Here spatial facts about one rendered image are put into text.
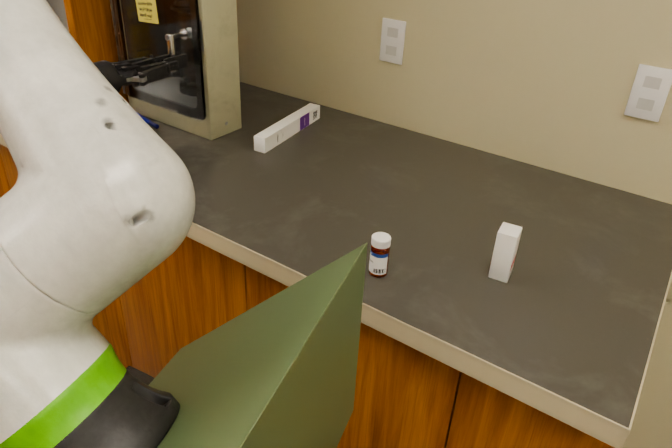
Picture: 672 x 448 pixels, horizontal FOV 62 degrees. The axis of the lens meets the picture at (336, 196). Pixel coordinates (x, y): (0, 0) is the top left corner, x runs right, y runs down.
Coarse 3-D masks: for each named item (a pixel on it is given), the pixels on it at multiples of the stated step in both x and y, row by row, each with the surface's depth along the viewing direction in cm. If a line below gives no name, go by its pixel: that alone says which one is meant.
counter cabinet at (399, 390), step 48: (0, 144) 151; (0, 192) 163; (192, 240) 115; (144, 288) 135; (192, 288) 123; (240, 288) 112; (144, 336) 145; (192, 336) 131; (384, 336) 94; (384, 384) 98; (432, 384) 91; (480, 384) 85; (384, 432) 103; (432, 432) 96; (480, 432) 89; (528, 432) 84; (576, 432) 79
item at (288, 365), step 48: (288, 288) 65; (336, 288) 52; (240, 336) 61; (288, 336) 50; (336, 336) 55; (192, 384) 58; (240, 384) 47; (288, 384) 43; (336, 384) 59; (192, 432) 45; (240, 432) 39; (288, 432) 46; (336, 432) 64
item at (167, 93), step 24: (120, 0) 140; (168, 0) 130; (192, 0) 125; (120, 24) 143; (144, 24) 138; (168, 24) 133; (192, 24) 128; (144, 48) 141; (192, 48) 131; (192, 72) 134; (144, 96) 149; (168, 96) 143; (192, 96) 138
